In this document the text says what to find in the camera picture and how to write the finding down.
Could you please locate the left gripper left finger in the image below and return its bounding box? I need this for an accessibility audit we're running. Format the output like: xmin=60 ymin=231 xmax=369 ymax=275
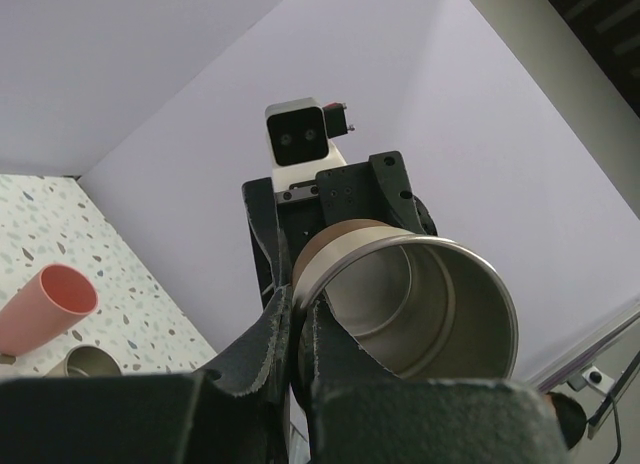
xmin=1 ymin=183 xmax=291 ymax=463

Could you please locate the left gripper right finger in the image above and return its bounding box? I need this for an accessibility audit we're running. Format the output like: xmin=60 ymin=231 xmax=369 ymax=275
xmin=299 ymin=152 xmax=569 ymax=463

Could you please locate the steel cup with cork base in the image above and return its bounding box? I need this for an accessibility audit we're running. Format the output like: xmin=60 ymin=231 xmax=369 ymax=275
xmin=292 ymin=219 xmax=518 ymax=381

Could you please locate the pink plastic cup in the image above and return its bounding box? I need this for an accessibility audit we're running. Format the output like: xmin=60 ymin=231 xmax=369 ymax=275
xmin=1 ymin=264 xmax=99 ymax=357

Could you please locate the steel cup middle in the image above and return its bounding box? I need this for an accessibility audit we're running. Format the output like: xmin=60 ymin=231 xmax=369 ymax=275
xmin=45 ymin=345 xmax=122 ymax=377

